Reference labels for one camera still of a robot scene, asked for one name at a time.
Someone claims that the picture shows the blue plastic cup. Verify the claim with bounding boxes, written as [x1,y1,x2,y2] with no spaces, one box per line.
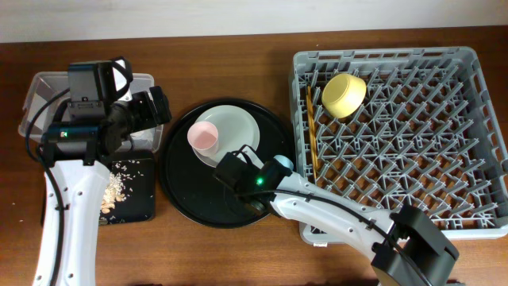
[274,155,294,171]

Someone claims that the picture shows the food scraps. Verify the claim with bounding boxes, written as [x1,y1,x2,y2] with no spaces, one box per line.
[101,160,144,215]

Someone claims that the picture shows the grey round plate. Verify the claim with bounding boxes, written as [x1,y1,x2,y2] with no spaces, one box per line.
[194,105,260,168]

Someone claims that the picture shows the pink plastic cup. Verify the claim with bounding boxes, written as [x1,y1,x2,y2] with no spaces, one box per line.
[187,121,219,157]

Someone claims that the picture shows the yellow bowl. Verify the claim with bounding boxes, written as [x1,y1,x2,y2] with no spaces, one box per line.
[321,74,367,118]

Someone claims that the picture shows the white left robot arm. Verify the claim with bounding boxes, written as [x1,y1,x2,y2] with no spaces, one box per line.
[28,86,171,285]

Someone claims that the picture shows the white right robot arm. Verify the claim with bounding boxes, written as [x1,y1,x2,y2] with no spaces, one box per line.
[214,149,460,285]

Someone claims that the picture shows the grey dishwasher rack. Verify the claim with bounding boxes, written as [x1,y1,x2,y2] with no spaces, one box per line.
[290,47,507,240]

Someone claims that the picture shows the round black tray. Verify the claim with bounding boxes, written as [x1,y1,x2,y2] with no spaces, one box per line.
[159,99,295,229]

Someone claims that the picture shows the clear plastic bin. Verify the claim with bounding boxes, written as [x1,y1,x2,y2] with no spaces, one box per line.
[18,71,164,153]

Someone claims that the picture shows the black rectangular tray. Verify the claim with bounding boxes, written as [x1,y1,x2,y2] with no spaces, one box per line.
[40,149,156,227]

